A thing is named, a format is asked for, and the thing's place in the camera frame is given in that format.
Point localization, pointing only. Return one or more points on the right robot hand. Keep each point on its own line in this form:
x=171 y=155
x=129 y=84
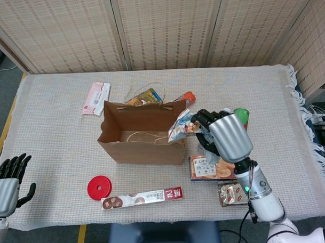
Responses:
x=229 y=137

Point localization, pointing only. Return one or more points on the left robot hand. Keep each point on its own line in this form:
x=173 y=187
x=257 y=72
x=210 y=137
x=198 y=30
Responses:
x=4 y=191

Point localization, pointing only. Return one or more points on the green chip can red lid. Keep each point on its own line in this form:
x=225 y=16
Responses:
x=242 y=114

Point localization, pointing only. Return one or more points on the orange snack food package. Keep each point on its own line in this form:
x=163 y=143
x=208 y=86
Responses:
x=203 y=170

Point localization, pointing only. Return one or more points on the blue white snack packet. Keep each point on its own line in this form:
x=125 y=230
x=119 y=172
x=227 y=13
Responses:
x=180 y=126

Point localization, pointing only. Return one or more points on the gold foil snack bag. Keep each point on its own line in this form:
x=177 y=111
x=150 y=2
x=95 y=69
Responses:
x=231 y=193

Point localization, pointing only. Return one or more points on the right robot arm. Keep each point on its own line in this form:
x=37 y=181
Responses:
x=264 y=206

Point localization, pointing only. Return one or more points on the small orange object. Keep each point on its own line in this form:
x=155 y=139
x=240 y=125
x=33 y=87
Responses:
x=187 y=97

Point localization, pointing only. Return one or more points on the brown paper bag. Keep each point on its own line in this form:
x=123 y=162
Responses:
x=142 y=151

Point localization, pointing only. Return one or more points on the yellow and blue snack pack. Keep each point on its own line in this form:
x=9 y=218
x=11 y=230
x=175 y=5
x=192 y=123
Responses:
x=148 y=96

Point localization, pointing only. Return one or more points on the black plastic bin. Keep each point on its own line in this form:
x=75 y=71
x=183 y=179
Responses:
x=324 y=133

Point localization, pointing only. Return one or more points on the long baking paper box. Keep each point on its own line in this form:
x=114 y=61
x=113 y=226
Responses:
x=149 y=197

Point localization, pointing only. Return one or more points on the white woven tablecloth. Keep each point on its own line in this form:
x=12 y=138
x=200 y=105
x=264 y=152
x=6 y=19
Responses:
x=59 y=146

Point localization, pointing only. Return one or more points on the red disc with hole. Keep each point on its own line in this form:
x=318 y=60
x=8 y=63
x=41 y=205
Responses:
x=95 y=191

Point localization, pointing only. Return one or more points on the dark blue chair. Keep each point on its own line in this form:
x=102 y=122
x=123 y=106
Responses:
x=161 y=236

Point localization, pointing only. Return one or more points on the beige folding screen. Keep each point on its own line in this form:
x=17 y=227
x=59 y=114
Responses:
x=162 y=28

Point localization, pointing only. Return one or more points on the pink wet wipes pack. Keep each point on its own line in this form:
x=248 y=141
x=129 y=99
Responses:
x=96 y=98

